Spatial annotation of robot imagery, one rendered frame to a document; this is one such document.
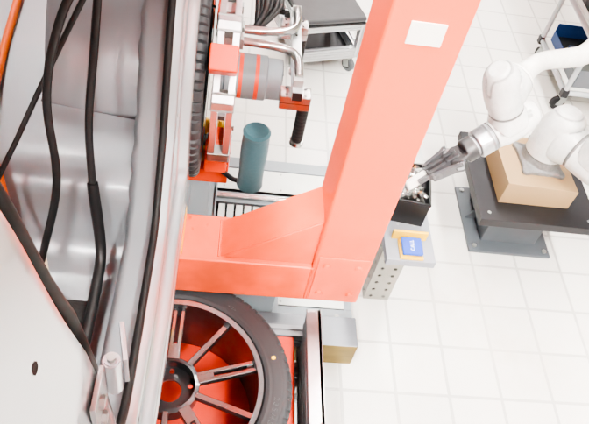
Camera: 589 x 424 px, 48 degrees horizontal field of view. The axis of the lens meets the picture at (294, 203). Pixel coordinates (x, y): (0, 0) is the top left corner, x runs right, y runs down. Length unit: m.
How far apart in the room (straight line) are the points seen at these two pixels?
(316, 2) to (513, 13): 1.56
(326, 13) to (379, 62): 2.08
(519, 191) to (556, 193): 0.15
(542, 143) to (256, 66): 1.22
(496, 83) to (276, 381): 1.01
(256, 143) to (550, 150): 1.20
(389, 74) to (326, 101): 2.06
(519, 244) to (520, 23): 1.85
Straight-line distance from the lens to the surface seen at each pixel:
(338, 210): 1.64
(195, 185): 2.59
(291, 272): 1.85
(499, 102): 1.95
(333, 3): 3.49
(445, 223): 3.01
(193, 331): 2.07
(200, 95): 1.78
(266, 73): 2.04
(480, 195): 2.76
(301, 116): 1.95
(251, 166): 2.14
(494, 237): 3.00
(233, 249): 1.81
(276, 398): 1.83
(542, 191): 2.78
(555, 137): 2.70
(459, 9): 1.29
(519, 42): 4.32
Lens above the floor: 2.16
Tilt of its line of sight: 49 degrees down
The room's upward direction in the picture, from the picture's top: 13 degrees clockwise
